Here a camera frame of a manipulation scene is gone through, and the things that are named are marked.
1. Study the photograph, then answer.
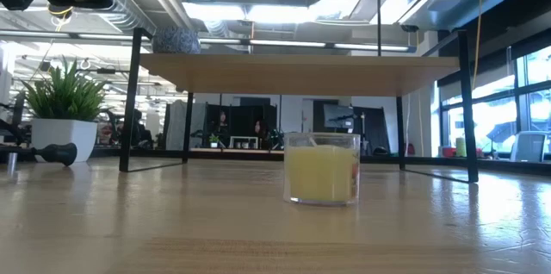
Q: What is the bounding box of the black handled tool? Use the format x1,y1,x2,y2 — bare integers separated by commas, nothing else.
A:
0,141,79,168

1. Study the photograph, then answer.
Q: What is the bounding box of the white picture frame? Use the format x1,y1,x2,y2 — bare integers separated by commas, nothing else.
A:
229,135,260,151

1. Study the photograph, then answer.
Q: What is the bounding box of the person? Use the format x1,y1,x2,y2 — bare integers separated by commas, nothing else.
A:
216,109,230,135
251,118,270,150
127,109,152,148

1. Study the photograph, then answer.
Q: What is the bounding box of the black ceiling cable reel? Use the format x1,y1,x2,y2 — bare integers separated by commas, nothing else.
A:
46,3,77,20

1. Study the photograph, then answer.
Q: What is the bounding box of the yellow candle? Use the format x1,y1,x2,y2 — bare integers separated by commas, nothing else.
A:
282,131,362,207

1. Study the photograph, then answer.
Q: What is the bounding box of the green plant in white pot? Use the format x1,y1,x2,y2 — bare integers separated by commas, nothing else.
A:
20,55,108,164

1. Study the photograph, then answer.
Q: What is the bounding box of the long ceiling light bar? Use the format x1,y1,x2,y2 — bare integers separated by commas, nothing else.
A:
0,29,417,53

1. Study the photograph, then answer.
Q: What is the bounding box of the small silver cylinder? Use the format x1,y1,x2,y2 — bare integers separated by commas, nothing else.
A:
5,151,19,177

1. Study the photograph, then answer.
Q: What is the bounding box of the black monitor on stand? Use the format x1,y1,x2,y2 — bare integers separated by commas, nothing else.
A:
322,103,356,132

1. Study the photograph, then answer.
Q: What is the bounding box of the grey office chair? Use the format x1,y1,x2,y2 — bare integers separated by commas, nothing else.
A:
510,130,548,164

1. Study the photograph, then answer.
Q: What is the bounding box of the wooden shelf with black legs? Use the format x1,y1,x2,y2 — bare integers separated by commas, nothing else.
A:
118,27,480,184

